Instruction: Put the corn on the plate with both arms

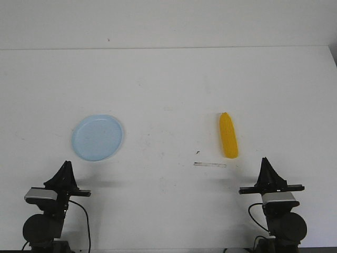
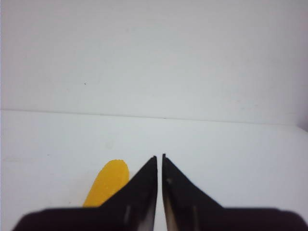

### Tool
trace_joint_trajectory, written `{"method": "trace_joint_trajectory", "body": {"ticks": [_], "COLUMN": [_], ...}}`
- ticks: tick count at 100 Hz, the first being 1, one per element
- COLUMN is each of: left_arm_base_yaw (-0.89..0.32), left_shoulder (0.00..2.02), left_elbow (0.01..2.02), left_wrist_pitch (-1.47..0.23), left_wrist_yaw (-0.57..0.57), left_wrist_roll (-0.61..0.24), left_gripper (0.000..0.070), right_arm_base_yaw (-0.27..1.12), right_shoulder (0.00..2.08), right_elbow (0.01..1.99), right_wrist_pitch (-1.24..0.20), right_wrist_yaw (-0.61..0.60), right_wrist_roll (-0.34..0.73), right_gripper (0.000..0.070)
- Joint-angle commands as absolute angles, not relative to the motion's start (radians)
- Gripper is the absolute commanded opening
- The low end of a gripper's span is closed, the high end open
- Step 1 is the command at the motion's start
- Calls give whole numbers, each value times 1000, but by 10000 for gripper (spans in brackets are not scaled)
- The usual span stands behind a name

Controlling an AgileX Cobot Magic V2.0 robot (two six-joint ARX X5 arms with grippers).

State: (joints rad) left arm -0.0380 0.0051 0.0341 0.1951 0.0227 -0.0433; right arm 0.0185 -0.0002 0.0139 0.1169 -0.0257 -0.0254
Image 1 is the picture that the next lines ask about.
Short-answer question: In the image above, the light blue round plate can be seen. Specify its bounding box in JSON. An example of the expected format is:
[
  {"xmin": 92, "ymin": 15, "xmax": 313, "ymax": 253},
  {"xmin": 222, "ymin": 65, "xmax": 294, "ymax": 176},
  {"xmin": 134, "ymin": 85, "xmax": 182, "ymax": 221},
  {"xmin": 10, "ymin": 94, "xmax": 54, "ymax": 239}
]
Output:
[{"xmin": 71, "ymin": 114, "xmax": 124, "ymax": 162}]

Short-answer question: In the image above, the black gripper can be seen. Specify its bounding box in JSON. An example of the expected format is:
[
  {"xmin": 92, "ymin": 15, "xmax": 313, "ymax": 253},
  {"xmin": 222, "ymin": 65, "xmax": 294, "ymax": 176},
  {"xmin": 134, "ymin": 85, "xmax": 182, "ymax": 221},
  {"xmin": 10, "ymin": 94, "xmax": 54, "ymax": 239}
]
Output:
[
  {"xmin": 43, "ymin": 161, "xmax": 91, "ymax": 205},
  {"xmin": 239, "ymin": 157, "xmax": 305, "ymax": 195}
]

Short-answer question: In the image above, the yellow corn cob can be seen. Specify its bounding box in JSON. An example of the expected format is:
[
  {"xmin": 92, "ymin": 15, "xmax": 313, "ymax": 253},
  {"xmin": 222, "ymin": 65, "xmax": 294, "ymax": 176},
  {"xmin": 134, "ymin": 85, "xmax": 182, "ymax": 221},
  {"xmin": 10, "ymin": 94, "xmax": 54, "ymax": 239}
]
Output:
[{"xmin": 219, "ymin": 112, "xmax": 239, "ymax": 159}]

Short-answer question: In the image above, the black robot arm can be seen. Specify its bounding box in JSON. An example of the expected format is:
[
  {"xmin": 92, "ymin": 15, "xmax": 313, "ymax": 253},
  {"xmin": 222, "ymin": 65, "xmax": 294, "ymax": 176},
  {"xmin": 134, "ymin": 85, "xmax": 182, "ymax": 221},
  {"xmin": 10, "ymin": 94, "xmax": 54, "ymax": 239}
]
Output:
[
  {"xmin": 239, "ymin": 157, "xmax": 308, "ymax": 252},
  {"xmin": 22, "ymin": 161, "xmax": 92, "ymax": 252}
]

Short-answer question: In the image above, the clear tape strip on table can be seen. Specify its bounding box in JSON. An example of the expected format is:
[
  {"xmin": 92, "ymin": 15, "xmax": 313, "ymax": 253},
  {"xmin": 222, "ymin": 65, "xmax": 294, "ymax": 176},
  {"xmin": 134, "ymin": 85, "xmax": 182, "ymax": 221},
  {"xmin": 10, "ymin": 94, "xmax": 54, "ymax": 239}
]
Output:
[{"xmin": 193, "ymin": 162, "xmax": 227, "ymax": 168}]

